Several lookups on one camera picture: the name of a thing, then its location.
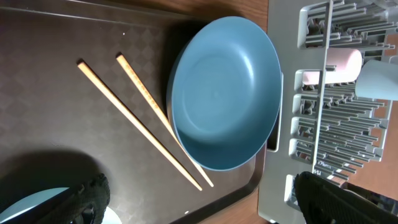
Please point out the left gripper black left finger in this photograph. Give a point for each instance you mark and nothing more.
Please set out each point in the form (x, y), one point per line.
(83, 203)

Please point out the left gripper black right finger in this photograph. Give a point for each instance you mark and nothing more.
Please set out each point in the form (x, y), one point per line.
(322, 202)

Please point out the light blue bowl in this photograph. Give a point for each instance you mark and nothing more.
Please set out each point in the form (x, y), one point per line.
(33, 200)

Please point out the wooden chopstick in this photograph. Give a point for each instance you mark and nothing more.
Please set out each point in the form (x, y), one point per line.
(157, 110)
(135, 121)

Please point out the light blue cup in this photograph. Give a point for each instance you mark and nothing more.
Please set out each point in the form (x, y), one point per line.
(377, 80)

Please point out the pink cup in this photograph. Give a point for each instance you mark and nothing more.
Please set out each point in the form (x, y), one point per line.
(347, 62)

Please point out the dark blue plate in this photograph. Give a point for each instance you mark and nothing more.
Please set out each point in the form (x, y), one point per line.
(224, 93)

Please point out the grey dishwasher rack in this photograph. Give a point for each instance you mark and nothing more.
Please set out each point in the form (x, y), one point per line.
(324, 128)

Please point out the brown serving tray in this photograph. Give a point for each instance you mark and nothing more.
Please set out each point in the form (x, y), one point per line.
(59, 130)

